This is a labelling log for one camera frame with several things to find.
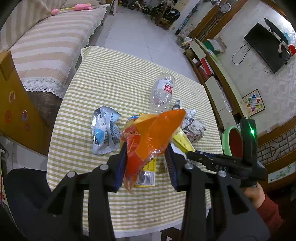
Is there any long tv cabinet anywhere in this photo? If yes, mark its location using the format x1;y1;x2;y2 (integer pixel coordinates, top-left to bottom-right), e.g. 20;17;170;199
185;40;248;131

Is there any black wall television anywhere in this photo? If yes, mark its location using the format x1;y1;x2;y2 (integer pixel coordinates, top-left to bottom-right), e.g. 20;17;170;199
244;18;292;73

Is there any silver blue snack wrapper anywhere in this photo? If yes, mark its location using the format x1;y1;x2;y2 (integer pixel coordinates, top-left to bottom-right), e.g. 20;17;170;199
91;105;121;155

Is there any yellow drink carton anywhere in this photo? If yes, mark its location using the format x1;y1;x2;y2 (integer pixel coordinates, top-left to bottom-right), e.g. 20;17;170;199
120;113;156;191

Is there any small crumpled newspaper ball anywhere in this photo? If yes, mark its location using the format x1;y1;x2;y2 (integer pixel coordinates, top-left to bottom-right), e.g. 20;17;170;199
182;109;206;144

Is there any orange snack bag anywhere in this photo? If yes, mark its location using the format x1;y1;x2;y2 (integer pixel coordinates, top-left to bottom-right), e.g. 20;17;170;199
120;109;186;193

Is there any green checkered tablecloth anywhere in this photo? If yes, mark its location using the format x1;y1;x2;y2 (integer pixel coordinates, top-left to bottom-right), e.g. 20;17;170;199
47;46;222;237

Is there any person's right hand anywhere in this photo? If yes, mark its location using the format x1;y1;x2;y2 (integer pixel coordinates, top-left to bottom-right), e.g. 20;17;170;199
243;183;265;209

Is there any yellow paper box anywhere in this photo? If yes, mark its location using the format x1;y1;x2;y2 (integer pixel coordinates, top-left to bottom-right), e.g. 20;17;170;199
172;128;195;154

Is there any round wall clock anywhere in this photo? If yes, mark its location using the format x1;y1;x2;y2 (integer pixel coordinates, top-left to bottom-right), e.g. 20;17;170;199
219;3;232;13

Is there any pink toy wand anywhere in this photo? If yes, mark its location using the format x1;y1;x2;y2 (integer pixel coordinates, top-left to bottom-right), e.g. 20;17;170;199
51;4;93;16

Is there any striped beige sofa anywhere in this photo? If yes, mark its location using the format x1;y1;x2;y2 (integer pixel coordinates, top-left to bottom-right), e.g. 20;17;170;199
1;1;111;126

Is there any green red trash bin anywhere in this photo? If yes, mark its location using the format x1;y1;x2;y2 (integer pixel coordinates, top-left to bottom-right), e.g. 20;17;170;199
222;126;243;158

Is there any clear plastic water bottle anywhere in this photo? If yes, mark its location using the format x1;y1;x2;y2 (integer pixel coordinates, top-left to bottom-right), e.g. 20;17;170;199
149;73;175;114

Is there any chinese checkers board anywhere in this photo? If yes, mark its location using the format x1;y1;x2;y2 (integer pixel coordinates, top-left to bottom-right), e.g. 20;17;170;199
242;89;265;116

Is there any red sleeve right forearm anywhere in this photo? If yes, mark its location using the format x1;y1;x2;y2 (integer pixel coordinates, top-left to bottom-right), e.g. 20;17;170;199
256;195;284;236

